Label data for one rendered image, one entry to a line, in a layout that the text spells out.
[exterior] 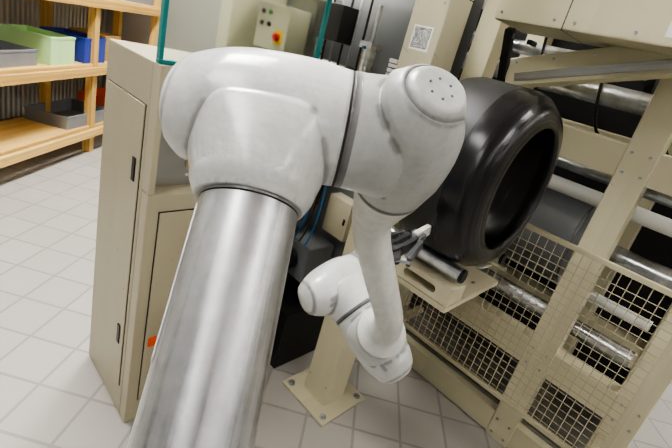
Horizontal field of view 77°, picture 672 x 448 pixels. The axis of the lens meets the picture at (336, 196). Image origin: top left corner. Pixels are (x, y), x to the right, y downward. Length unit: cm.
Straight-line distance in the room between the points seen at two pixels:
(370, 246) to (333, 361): 123
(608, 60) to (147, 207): 148
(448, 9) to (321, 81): 103
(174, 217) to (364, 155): 103
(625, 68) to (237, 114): 137
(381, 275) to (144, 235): 86
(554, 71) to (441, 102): 127
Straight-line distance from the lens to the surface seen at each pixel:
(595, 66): 164
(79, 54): 413
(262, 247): 39
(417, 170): 45
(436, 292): 133
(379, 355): 91
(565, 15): 156
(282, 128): 40
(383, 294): 75
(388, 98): 42
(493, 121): 116
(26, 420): 195
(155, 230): 140
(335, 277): 94
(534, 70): 170
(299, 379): 209
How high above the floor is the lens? 144
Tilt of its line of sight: 20 degrees down
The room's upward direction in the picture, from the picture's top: 15 degrees clockwise
